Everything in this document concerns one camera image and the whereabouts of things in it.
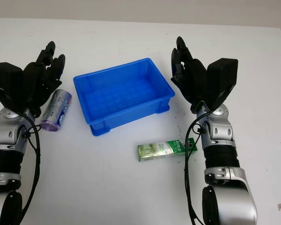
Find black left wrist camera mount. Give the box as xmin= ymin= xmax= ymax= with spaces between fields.
xmin=0 ymin=62 xmax=24 ymax=109

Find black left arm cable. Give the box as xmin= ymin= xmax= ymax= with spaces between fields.
xmin=16 ymin=110 xmax=42 ymax=225

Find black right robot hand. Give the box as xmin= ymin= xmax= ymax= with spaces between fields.
xmin=170 ymin=36 xmax=216 ymax=113

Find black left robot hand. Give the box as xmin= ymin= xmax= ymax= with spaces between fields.
xmin=20 ymin=41 xmax=66 ymax=118

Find blue plastic tray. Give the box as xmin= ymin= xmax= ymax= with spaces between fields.
xmin=73 ymin=57 xmax=176 ymax=137

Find silver purple cylindrical can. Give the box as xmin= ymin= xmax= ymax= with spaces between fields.
xmin=39 ymin=89 xmax=73 ymax=133

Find green white snack packet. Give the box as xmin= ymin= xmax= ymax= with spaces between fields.
xmin=137 ymin=138 xmax=199 ymax=163

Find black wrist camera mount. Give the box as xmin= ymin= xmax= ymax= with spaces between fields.
xmin=0 ymin=62 xmax=24 ymax=109
xmin=207 ymin=58 xmax=239 ymax=111

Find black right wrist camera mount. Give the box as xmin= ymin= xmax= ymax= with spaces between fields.
xmin=207 ymin=58 xmax=239 ymax=111

